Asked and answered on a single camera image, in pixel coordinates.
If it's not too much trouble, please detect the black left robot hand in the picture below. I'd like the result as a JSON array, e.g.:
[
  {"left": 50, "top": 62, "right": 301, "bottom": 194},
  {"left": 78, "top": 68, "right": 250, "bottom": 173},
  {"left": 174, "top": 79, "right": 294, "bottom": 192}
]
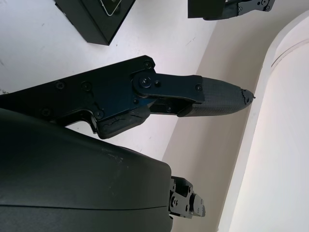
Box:
[{"left": 203, "top": 0, "right": 276, "bottom": 20}]

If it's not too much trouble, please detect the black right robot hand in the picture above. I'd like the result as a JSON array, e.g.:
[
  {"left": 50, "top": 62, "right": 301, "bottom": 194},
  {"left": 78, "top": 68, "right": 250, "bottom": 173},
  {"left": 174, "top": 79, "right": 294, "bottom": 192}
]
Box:
[{"left": 0, "top": 55, "right": 256, "bottom": 232}]

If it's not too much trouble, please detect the black camera box base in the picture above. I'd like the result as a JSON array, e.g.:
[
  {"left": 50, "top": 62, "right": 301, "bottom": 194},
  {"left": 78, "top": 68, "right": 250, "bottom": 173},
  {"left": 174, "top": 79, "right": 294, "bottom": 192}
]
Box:
[{"left": 54, "top": 0, "right": 137, "bottom": 46}]

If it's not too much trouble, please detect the small white-rimmed camera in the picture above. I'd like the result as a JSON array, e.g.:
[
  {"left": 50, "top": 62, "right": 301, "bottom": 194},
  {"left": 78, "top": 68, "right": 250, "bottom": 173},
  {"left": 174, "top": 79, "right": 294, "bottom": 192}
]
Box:
[{"left": 98, "top": 0, "right": 121, "bottom": 16}]

